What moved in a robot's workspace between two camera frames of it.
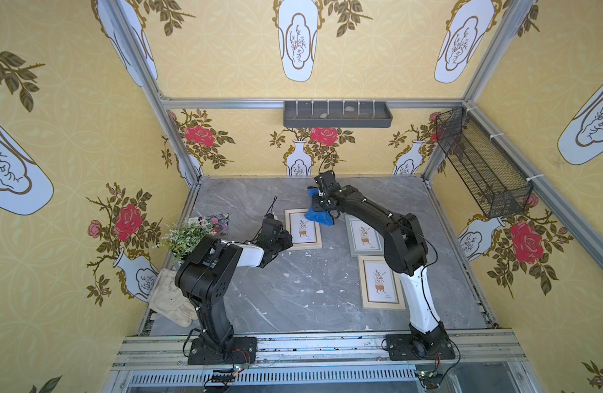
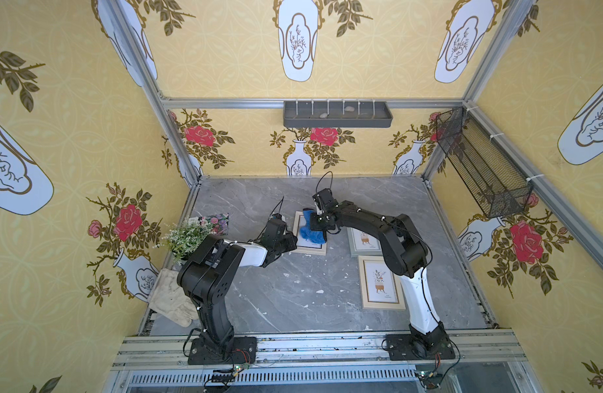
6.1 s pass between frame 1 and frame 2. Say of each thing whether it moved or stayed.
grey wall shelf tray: stayed
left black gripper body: stayed
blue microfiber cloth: moved
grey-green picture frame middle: stayed
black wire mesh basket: stayed
